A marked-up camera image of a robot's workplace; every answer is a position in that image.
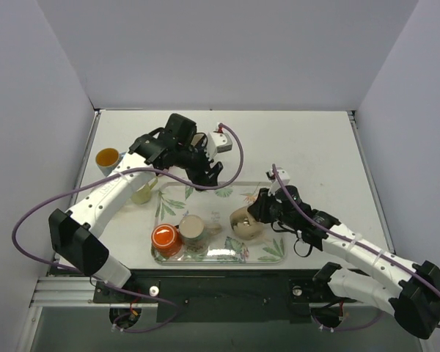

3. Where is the beige round teapot mug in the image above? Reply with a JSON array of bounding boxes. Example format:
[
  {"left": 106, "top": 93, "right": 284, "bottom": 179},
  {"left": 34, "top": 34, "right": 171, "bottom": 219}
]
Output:
[{"left": 230, "top": 207, "right": 263, "bottom": 241}]

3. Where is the lime green mug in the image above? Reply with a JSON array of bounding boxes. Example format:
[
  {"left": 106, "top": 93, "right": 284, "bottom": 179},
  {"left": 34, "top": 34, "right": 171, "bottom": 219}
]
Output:
[{"left": 131, "top": 178, "right": 158, "bottom": 205}]

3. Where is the blue butterfly mug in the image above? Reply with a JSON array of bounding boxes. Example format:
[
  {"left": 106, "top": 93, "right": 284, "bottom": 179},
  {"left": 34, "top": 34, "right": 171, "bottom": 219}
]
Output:
[{"left": 95, "top": 147, "right": 125, "bottom": 177}]

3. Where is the cream floral mug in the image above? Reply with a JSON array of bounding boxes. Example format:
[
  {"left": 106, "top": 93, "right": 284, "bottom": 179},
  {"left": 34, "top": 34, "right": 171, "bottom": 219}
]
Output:
[{"left": 191, "top": 133, "right": 208, "bottom": 150}]

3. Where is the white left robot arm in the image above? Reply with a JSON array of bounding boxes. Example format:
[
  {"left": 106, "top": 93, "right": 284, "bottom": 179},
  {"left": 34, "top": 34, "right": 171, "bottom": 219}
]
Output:
[{"left": 48, "top": 113, "right": 232, "bottom": 302}]

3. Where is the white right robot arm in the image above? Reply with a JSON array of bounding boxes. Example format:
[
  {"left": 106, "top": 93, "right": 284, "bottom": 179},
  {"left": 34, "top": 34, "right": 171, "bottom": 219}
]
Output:
[{"left": 247, "top": 186, "right": 440, "bottom": 340}]

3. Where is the cream coral pattern mug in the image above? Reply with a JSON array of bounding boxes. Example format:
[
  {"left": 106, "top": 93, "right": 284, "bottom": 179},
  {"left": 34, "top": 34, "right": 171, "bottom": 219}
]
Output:
[{"left": 178, "top": 215, "right": 222, "bottom": 255}]

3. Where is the floral leaf serving tray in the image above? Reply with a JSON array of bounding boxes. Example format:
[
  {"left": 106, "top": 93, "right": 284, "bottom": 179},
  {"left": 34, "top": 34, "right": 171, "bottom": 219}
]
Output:
[{"left": 150, "top": 182, "right": 287, "bottom": 265}]

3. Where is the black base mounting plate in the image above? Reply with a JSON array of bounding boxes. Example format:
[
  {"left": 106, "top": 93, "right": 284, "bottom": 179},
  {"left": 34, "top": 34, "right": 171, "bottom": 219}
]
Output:
[{"left": 93, "top": 269, "right": 342, "bottom": 323}]

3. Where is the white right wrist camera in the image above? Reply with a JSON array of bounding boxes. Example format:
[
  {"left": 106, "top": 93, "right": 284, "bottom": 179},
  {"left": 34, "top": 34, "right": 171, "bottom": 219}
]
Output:
[{"left": 266, "top": 168, "right": 290, "bottom": 194}]

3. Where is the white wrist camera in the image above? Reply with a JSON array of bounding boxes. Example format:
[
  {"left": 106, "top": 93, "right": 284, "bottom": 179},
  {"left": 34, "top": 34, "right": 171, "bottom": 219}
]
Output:
[
  {"left": 205, "top": 131, "right": 232, "bottom": 159},
  {"left": 266, "top": 168, "right": 290, "bottom": 194}
]

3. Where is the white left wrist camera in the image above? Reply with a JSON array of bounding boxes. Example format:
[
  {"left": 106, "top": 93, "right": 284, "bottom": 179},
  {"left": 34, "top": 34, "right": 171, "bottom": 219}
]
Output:
[{"left": 205, "top": 131, "right": 232, "bottom": 159}]

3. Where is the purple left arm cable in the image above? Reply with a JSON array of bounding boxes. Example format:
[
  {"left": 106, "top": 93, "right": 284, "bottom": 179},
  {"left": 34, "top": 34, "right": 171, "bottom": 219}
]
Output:
[{"left": 11, "top": 122, "right": 245, "bottom": 333}]

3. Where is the orange mug black handle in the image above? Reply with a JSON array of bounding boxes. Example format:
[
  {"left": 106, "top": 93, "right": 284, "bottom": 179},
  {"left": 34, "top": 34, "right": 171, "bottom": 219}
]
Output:
[{"left": 151, "top": 224, "right": 183, "bottom": 257}]

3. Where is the aluminium frame rail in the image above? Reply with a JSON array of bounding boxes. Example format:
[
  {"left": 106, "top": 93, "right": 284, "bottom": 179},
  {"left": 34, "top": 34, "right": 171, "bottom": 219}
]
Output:
[{"left": 32, "top": 271, "right": 334, "bottom": 308}]

